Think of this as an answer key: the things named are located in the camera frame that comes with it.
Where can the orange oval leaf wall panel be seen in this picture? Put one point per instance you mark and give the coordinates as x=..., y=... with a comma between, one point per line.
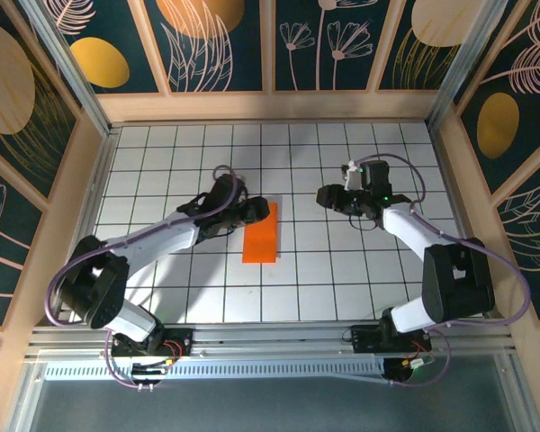
x=99, y=63

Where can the aluminium rail beam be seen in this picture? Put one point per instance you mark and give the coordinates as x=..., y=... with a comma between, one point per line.
x=274, y=342

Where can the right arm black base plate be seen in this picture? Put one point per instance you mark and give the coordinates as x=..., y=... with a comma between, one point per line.
x=360, y=344

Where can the pink fern leaves wall panel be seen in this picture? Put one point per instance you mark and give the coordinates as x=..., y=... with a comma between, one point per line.
x=535, y=234

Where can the aluminium corner post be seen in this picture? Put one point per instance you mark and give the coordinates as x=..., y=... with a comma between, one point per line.
x=69, y=67
x=461, y=67

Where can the orange sun leaf wall panel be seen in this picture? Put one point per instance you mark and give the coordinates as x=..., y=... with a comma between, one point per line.
x=198, y=18

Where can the gold oval fern wall panel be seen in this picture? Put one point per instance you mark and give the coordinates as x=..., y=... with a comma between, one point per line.
x=497, y=126

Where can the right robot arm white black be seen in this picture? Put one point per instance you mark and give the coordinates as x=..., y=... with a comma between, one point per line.
x=459, y=283

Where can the beige circle wall panel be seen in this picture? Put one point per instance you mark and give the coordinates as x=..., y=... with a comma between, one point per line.
x=432, y=18

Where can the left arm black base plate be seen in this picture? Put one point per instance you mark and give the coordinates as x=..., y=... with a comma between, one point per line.
x=182, y=337

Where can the single pink flower wall panel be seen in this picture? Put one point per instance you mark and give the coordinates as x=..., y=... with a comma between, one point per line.
x=4, y=252

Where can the orange paper sheet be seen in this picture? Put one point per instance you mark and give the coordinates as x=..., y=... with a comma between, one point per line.
x=261, y=243

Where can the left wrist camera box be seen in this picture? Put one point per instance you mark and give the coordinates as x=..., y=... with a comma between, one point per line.
x=227, y=191

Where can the black electronics module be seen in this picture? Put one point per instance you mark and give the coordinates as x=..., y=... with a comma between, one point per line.
x=146, y=375

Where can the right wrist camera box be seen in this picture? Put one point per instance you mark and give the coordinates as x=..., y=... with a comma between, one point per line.
x=375, y=175

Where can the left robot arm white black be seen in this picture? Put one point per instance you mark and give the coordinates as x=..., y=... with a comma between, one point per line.
x=94, y=288

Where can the electronics module with green light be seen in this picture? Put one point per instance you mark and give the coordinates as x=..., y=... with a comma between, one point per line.
x=398, y=371

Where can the large beige disc wall panel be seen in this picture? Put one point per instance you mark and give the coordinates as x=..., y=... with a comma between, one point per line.
x=9, y=81

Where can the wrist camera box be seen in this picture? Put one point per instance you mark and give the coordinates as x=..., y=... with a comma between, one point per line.
x=375, y=175
x=227, y=191

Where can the flower print wall panel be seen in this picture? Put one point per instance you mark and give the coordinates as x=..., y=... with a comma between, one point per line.
x=306, y=67

